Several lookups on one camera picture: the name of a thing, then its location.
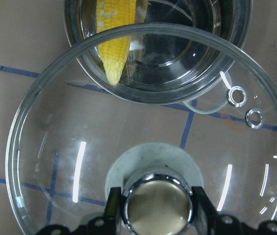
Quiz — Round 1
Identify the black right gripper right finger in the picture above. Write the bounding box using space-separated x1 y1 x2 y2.
191 186 218 235

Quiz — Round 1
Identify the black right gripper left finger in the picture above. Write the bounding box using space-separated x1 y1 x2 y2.
103 187 123 235

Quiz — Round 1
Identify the glass pot lid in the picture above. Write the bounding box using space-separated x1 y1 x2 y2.
5 31 277 235

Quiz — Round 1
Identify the yellow corn cob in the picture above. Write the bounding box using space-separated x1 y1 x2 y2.
96 0 136 86

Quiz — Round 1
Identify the pale green cooking pot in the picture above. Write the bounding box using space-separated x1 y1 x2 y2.
64 0 253 115

